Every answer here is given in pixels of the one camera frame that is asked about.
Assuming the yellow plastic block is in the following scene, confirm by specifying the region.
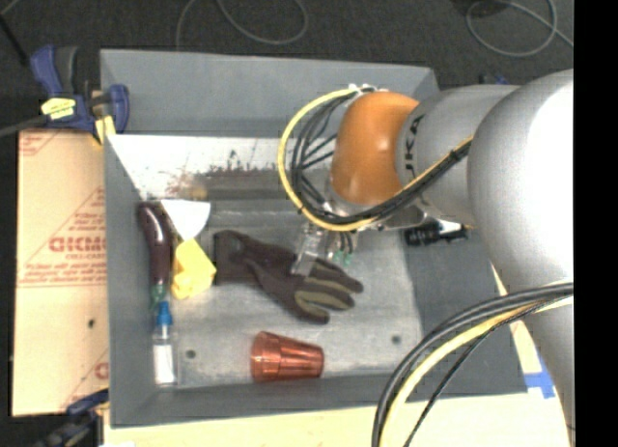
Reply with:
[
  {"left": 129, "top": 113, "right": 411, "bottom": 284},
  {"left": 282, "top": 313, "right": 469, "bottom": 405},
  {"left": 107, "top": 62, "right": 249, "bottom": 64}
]
[{"left": 170, "top": 237, "right": 217, "bottom": 300}]

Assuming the white paper cone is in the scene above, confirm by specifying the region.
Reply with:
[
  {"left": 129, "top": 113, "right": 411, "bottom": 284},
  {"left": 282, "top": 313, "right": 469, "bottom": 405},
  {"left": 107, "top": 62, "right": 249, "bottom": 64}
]
[{"left": 159, "top": 198, "right": 212, "bottom": 244}]

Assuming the clear bottle with blue cap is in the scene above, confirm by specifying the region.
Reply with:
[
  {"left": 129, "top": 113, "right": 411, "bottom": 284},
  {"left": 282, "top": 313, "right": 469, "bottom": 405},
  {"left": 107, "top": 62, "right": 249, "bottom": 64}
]
[{"left": 151, "top": 299, "right": 178, "bottom": 386}]

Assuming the brown cardboard board, red print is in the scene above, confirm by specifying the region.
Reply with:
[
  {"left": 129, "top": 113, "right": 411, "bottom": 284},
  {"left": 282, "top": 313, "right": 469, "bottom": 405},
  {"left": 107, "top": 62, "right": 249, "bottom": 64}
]
[{"left": 10, "top": 127, "right": 110, "bottom": 417}]

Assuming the purple toy eggplant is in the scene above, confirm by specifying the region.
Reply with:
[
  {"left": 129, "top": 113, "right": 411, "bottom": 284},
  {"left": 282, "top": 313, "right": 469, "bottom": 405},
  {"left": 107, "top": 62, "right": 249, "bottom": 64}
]
[{"left": 136, "top": 201, "right": 176, "bottom": 302}]

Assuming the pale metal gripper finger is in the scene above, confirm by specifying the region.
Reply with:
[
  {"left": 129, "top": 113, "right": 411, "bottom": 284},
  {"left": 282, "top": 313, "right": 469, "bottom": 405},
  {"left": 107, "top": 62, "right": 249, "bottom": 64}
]
[
  {"left": 302, "top": 228, "right": 325, "bottom": 273},
  {"left": 290, "top": 235, "right": 310, "bottom": 276}
]

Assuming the grey metal bin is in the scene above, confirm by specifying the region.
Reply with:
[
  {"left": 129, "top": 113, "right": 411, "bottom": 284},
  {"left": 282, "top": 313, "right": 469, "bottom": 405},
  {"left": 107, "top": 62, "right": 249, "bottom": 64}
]
[{"left": 98, "top": 48, "right": 528, "bottom": 427}]

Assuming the dark brown glove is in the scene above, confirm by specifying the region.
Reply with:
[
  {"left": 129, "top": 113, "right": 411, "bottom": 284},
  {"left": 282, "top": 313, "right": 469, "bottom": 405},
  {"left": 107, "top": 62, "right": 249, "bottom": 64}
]
[{"left": 211, "top": 229, "right": 365, "bottom": 325}]

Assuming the black cylinder on white bracket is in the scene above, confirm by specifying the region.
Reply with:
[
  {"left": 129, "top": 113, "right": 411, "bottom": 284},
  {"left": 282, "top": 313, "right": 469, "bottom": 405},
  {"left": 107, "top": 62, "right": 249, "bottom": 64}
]
[{"left": 404, "top": 220, "right": 469, "bottom": 247}]

